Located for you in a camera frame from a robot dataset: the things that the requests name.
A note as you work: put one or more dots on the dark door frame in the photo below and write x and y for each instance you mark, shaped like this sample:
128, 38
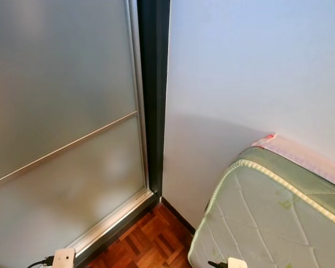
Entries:
153, 84

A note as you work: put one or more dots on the thin pink mattress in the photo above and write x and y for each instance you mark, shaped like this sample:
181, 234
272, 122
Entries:
307, 153

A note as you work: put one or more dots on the green white quilted mattress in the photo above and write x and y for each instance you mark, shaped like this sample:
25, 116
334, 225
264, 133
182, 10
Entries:
273, 218

